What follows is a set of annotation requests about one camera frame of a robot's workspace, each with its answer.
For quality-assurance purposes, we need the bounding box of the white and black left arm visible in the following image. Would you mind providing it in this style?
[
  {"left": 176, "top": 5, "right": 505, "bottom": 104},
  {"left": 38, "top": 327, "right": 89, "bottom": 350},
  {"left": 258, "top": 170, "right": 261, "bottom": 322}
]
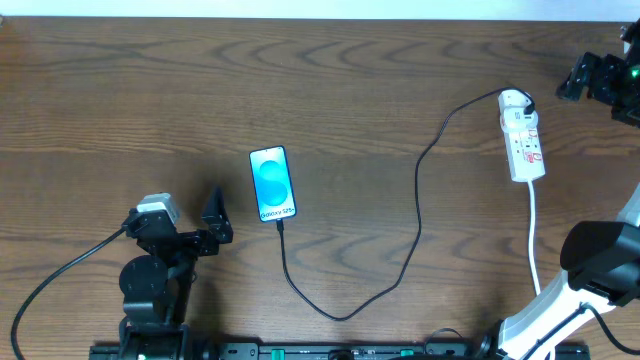
[{"left": 117, "top": 188, "right": 233, "bottom": 359}]

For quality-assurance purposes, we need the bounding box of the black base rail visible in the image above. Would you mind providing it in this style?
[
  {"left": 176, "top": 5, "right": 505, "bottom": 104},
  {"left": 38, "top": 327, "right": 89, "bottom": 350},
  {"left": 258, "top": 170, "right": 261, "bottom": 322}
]
[{"left": 89, "top": 327, "right": 591, "bottom": 360}]

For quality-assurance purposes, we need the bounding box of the black charger cable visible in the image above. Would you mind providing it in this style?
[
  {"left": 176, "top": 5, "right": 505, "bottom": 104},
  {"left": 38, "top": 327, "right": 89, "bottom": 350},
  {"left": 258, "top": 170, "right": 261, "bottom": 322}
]
[{"left": 275, "top": 86, "right": 536, "bottom": 322}]

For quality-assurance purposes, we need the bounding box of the white power strip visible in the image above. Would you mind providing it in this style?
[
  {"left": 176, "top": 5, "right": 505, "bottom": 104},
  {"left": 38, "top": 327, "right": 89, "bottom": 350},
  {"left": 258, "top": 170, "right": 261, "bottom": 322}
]
[{"left": 500, "top": 110, "right": 546, "bottom": 183}]

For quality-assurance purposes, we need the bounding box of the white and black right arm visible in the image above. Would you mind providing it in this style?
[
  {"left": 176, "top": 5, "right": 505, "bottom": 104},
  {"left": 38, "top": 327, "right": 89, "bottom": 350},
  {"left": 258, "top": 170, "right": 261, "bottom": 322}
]
[{"left": 475, "top": 23, "right": 639, "bottom": 359}]

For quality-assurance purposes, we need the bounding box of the white USB charger adapter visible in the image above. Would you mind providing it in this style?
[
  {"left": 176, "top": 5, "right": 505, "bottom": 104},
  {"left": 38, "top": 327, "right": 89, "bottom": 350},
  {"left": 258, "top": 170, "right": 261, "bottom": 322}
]
[{"left": 498, "top": 89, "right": 538, "bottom": 132}]

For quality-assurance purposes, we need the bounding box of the blue Samsung Galaxy smartphone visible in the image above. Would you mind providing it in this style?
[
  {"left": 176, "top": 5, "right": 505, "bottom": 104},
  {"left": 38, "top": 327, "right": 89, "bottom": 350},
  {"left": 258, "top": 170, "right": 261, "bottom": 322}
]
[{"left": 249, "top": 145, "right": 297, "bottom": 222}]

